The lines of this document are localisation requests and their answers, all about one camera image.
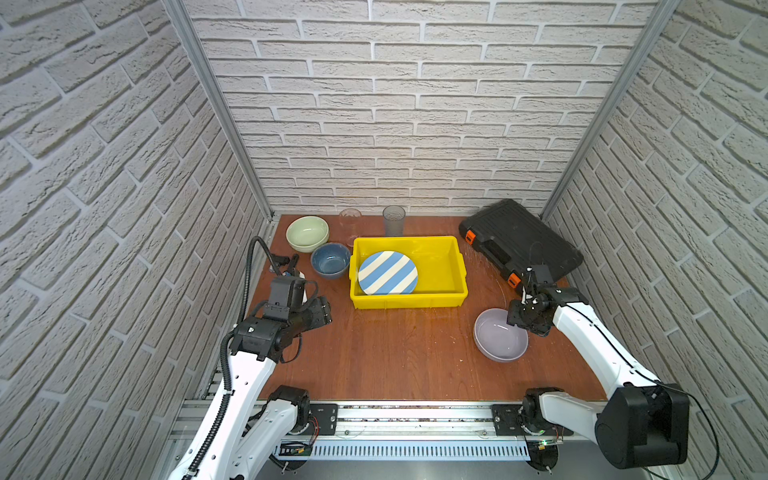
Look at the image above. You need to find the lavender ceramic bowl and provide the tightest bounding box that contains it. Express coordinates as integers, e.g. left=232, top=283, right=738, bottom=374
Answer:
left=473, top=308, right=529, bottom=363

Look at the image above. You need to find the dark blue ceramic bowl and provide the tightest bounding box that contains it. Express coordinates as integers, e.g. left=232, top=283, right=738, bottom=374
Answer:
left=310, top=243, right=351, bottom=280

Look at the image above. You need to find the light green ceramic bowl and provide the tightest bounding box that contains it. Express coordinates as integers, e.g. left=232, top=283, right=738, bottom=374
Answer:
left=286, top=216, right=330, bottom=253

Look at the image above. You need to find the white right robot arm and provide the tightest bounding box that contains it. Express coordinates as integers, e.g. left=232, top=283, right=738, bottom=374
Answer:
left=507, top=287, right=698, bottom=469

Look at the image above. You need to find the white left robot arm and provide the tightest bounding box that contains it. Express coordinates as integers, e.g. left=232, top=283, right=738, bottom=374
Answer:
left=170, top=252, right=332, bottom=479

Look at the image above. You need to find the yellow plastic bin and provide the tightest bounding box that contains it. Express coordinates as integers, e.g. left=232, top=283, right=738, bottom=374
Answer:
left=349, top=236, right=468, bottom=310

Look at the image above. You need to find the black plastic tool case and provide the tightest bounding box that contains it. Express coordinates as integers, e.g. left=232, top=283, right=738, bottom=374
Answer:
left=459, top=199, right=584, bottom=293

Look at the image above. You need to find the pink translucent plastic cup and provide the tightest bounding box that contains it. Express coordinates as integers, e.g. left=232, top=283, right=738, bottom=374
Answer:
left=338, top=208, right=362, bottom=249

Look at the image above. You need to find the grey translucent plastic cup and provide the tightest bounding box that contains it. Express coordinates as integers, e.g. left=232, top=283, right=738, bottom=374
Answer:
left=382, top=205, right=406, bottom=237

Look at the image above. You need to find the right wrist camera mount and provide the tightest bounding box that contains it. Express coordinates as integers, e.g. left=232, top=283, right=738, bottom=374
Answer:
left=522, top=264, right=556, bottom=295

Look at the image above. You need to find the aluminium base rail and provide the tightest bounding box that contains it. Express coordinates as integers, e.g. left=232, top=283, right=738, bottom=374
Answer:
left=173, top=399, right=588, bottom=479

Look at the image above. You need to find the aluminium frame post right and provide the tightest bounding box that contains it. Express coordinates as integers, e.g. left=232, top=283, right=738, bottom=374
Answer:
left=540, top=0, right=681, bottom=221

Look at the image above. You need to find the aluminium frame post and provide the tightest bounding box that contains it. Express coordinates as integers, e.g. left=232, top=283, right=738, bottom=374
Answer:
left=540, top=0, right=681, bottom=221
left=164, top=0, right=275, bottom=221

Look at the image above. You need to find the aluminium frame post left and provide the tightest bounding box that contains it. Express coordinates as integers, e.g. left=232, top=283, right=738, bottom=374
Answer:
left=164, top=0, right=275, bottom=221

